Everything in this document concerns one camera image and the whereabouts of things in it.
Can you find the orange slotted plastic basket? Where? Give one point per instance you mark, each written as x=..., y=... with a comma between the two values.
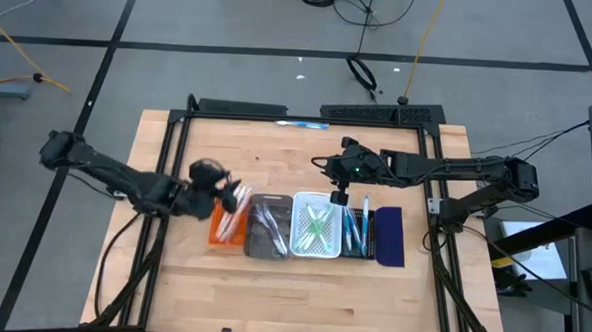
x=214, y=232

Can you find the black aluminium table frame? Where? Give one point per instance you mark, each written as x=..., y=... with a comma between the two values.
x=228, y=117

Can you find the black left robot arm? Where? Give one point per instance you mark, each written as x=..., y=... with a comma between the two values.
x=125, y=178

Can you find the black slotted plastic basket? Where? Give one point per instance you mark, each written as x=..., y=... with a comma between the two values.
x=354, y=256

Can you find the black clamp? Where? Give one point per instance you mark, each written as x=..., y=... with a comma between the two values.
x=513, y=284

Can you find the black perforated cover panel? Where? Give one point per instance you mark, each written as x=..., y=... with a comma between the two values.
x=378, y=113

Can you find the black flat cover panel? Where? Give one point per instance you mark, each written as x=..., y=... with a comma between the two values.
x=243, y=107

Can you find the grey translucent plastic bin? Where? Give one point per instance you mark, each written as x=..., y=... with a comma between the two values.
x=260, y=244

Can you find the white box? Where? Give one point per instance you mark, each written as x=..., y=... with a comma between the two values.
x=537, y=256

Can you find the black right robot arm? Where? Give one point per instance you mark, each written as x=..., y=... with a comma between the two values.
x=451, y=165

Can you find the yellow label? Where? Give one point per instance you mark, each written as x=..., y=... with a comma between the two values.
x=502, y=262

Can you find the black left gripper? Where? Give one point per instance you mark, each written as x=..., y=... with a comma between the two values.
x=207, y=182

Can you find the white perforated plastic basket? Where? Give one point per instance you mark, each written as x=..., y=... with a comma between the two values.
x=336, y=228

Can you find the grey packaged toothbrush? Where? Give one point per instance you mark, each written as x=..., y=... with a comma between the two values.
x=266, y=225
x=277, y=242
x=273, y=220

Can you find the dark blue plastic lid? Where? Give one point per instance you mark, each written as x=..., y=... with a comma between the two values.
x=390, y=237

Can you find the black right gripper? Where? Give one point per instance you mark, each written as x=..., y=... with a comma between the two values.
x=336, y=169

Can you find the black slanted beam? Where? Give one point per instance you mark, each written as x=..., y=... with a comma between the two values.
x=548, y=228

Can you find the silver mounting plate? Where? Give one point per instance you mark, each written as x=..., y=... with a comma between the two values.
x=117, y=194
x=433, y=204

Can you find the grey metal base bar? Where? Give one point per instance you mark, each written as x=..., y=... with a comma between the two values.
x=4, y=91

